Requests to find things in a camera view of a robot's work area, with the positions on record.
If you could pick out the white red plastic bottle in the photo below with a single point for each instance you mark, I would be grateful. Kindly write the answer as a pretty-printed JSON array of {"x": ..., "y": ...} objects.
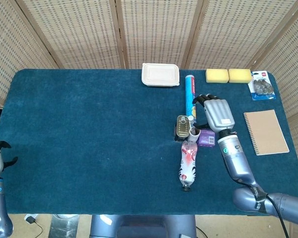
[{"x": 188, "y": 166}]

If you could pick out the blue carpet table mat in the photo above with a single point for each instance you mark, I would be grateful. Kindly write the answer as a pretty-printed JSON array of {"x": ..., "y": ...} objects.
[{"x": 89, "y": 124}]

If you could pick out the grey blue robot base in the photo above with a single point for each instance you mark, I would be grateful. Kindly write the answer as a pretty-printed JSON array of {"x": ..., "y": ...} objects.
[{"x": 144, "y": 226}]

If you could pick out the brown spiral notebook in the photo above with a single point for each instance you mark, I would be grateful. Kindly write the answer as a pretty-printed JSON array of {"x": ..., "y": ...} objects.
[{"x": 266, "y": 132}]

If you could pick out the white cardboard tube holder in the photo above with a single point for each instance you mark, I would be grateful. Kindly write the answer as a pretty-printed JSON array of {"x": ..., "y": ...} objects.
[{"x": 195, "y": 137}]

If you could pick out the blue cling wrap roll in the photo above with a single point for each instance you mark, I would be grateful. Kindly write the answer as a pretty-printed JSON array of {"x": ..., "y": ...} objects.
[{"x": 190, "y": 91}]

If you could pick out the purple small box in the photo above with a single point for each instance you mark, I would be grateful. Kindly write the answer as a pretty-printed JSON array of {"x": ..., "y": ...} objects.
[{"x": 206, "y": 140}]

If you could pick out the yellow sponge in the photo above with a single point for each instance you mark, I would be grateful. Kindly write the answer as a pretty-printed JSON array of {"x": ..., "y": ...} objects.
[
  {"x": 239, "y": 75},
  {"x": 216, "y": 75}
]

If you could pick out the grey metal table leg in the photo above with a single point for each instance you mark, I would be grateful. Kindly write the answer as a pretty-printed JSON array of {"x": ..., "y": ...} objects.
[{"x": 64, "y": 228}]

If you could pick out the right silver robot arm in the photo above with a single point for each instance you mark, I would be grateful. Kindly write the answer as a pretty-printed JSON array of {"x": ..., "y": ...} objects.
[{"x": 236, "y": 161}]

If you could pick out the blue blister pack of clips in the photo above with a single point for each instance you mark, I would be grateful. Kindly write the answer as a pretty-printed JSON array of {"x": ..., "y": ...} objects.
[{"x": 262, "y": 85}]

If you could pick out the woven bamboo folding screen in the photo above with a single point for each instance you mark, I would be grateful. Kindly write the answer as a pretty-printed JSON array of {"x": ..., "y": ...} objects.
[{"x": 64, "y": 24}]

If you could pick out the clear white-capped test tube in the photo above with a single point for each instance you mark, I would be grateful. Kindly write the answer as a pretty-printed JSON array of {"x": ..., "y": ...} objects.
[{"x": 190, "y": 119}]

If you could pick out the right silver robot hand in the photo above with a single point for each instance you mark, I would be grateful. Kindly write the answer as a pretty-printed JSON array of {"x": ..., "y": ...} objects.
[{"x": 218, "y": 114}]

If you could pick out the beige lidded food container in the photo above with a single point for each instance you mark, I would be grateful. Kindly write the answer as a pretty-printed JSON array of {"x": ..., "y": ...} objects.
[{"x": 160, "y": 75}]

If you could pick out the black gold luncheon meat can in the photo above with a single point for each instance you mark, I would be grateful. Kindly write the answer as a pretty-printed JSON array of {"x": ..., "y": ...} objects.
[{"x": 182, "y": 127}]

